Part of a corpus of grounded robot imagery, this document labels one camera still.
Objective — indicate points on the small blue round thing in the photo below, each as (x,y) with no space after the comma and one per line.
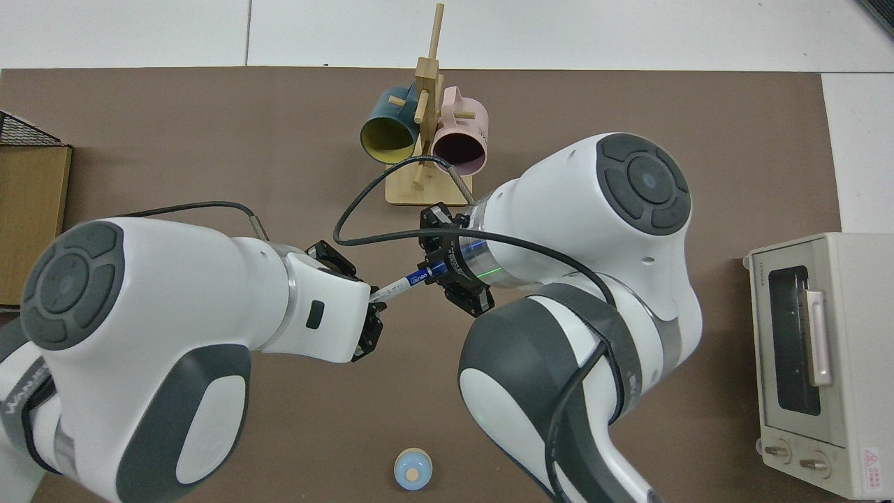
(413,469)

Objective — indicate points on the white marker with blue cap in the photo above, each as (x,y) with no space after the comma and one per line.
(401,285)

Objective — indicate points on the dark blue cup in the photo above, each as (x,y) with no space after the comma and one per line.
(384,108)

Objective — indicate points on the brown table cloth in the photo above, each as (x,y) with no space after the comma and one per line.
(209,140)

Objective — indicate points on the pink cup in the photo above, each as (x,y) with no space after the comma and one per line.
(471,119)

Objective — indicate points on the dark grey flat device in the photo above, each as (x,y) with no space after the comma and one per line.
(883,14)

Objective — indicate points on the pale toaster oven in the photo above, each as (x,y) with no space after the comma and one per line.
(859,349)

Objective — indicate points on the wooden cup stand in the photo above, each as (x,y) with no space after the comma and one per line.
(429,192)

